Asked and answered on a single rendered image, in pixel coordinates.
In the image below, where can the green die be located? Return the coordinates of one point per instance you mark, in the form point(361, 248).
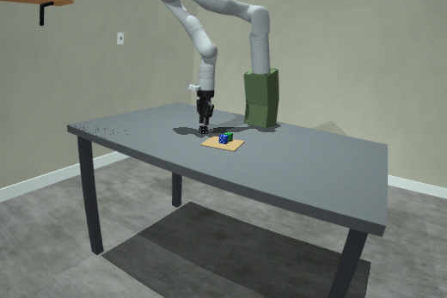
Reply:
point(230, 135)

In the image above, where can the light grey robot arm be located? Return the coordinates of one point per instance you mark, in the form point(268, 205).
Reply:
point(259, 42)

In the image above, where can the blue die with white pips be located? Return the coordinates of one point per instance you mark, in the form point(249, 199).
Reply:
point(223, 139)

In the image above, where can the beige square mat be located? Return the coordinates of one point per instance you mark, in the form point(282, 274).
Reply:
point(213, 142)

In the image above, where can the black die with white pips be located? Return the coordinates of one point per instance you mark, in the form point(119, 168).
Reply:
point(203, 129)

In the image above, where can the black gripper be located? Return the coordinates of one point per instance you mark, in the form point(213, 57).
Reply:
point(205, 98)

